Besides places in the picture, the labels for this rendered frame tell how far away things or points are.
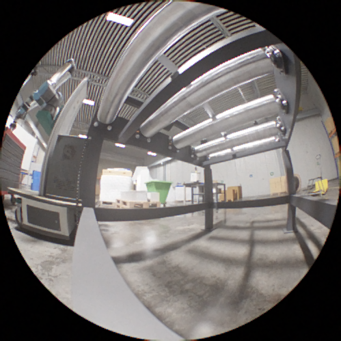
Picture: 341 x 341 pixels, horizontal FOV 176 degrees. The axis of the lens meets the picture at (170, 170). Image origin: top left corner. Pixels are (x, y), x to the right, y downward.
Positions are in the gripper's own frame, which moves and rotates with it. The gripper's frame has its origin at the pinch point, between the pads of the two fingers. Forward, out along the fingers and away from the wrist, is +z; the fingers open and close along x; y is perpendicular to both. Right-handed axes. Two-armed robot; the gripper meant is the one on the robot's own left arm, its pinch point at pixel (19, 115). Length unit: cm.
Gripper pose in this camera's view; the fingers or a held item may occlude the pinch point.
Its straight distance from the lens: 179.8
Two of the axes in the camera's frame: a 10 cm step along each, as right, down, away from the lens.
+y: -8.1, -4.9, -3.2
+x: 4.1, -1.0, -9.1
